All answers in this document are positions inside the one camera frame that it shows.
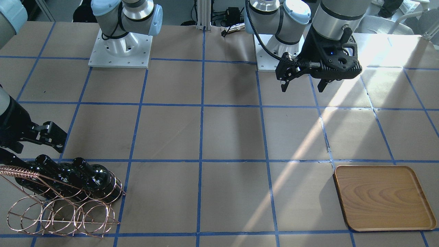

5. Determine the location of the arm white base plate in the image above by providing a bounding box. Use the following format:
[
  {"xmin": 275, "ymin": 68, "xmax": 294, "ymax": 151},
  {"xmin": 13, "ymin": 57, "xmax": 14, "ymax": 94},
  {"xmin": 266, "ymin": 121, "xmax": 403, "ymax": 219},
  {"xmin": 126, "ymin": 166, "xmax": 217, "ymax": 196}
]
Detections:
[
  {"xmin": 253, "ymin": 34, "xmax": 306, "ymax": 72},
  {"xmin": 88, "ymin": 30, "xmax": 153, "ymax": 69}
]

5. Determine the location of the dark wine bottle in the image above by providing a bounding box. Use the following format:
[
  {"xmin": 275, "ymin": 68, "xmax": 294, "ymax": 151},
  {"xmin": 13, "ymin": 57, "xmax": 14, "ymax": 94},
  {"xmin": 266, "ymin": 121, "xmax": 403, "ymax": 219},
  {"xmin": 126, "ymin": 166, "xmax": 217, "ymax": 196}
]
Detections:
[
  {"xmin": 72, "ymin": 157, "xmax": 123, "ymax": 204},
  {"xmin": 15, "ymin": 154, "xmax": 88, "ymax": 202}
]

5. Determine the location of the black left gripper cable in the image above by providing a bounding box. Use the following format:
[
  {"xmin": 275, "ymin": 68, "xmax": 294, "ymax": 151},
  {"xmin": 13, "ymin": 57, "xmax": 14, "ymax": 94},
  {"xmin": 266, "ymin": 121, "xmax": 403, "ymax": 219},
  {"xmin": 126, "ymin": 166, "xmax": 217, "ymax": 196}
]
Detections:
[{"xmin": 245, "ymin": 0, "xmax": 311, "ymax": 67}]

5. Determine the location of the copper wire bottle rack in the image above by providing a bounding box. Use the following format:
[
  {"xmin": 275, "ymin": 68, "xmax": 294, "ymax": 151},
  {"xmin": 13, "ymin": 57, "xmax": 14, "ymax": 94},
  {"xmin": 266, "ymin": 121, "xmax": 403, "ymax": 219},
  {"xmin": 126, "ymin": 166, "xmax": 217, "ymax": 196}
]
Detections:
[{"xmin": 1, "ymin": 165, "xmax": 120, "ymax": 238}]

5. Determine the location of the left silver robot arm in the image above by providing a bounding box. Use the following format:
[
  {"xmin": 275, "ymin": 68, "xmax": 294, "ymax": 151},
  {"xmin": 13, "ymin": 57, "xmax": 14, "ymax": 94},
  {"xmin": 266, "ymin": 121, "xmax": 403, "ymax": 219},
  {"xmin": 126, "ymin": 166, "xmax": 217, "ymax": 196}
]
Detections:
[{"xmin": 244, "ymin": 0, "xmax": 370, "ymax": 92}]

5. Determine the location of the wooden tray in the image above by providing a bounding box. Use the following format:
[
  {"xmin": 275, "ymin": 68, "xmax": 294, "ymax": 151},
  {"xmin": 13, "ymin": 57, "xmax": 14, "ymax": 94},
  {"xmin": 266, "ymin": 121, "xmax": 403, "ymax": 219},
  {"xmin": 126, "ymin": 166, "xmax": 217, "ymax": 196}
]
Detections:
[{"xmin": 333, "ymin": 165, "xmax": 437, "ymax": 232}]

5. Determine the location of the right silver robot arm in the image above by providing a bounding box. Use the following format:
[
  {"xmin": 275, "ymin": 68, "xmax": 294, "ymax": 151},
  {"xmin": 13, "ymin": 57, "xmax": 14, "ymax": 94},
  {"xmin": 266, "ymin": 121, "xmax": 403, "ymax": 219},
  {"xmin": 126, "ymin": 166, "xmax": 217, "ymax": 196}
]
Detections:
[{"xmin": 1, "ymin": 0, "xmax": 163, "ymax": 164}]

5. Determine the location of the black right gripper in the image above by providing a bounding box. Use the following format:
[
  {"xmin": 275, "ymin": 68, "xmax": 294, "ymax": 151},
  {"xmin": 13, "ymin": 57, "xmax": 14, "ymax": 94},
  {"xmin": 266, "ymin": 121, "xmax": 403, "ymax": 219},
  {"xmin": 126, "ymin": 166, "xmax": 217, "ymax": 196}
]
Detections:
[{"xmin": 0, "ymin": 99, "xmax": 67, "ymax": 164}]

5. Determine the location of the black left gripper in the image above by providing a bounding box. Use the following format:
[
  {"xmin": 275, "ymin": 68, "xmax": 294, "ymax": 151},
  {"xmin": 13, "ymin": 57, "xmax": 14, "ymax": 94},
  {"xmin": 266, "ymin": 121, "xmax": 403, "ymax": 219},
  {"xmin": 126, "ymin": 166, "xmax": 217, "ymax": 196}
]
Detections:
[{"xmin": 275, "ymin": 24, "xmax": 363, "ymax": 93}]

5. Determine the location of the aluminium frame post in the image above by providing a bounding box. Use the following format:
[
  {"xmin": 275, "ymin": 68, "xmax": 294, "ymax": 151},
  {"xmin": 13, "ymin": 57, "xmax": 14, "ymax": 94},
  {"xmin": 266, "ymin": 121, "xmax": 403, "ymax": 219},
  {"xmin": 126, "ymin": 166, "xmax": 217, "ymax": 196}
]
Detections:
[{"xmin": 196, "ymin": 0, "xmax": 212, "ymax": 32}]

